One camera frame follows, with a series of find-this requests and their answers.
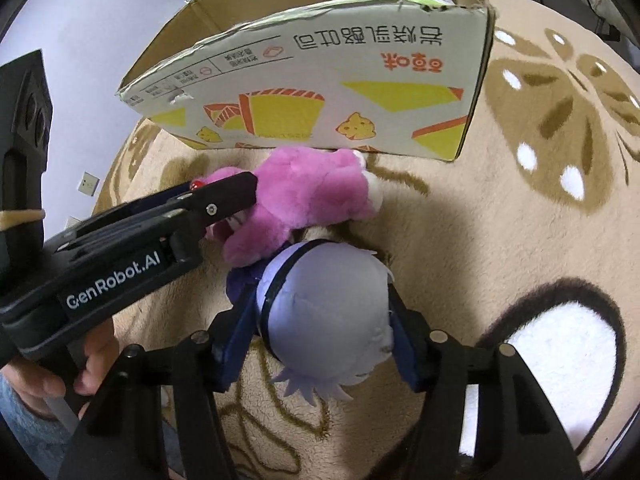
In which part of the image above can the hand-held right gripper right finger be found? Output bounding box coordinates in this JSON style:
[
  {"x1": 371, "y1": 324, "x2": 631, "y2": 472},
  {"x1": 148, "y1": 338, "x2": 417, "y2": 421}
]
[{"x1": 385, "y1": 285, "x2": 587, "y2": 480}]

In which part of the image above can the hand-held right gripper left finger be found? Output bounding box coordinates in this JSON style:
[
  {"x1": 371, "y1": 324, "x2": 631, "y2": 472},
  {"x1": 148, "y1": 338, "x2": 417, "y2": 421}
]
[{"x1": 57, "y1": 300, "x2": 261, "y2": 480}]

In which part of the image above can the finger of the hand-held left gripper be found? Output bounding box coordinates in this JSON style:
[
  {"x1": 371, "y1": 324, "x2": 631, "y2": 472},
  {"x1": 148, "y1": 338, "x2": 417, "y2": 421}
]
[{"x1": 132, "y1": 171, "x2": 259, "y2": 226}]

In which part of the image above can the pink bear plush toy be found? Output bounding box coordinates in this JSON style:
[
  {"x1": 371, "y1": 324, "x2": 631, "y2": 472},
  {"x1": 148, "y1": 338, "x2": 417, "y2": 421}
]
[{"x1": 192, "y1": 145, "x2": 385, "y2": 267}]

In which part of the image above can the lavender plush doll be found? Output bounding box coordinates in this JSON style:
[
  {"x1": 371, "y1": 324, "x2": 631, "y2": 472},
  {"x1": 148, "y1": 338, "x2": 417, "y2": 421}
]
[{"x1": 225, "y1": 239, "x2": 397, "y2": 407}]

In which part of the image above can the printed cardboard box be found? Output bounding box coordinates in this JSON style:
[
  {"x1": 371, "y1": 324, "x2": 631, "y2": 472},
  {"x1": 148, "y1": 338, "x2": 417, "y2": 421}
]
[{"x1": 116, "y1": 0, "x2": 497, "y2": 162}]

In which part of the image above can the person's left forearm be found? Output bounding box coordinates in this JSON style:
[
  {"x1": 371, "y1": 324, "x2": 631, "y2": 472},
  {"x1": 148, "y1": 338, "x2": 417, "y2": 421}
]
[{"x1": 0, "y1": 375, "x2": 81, "y2": 480}]

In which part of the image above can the person's left hand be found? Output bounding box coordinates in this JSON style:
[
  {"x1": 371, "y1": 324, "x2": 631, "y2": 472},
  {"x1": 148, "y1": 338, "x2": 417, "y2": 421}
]
[{"x1": 0, "y1": 317, "x2": 117, "y2": 418}]

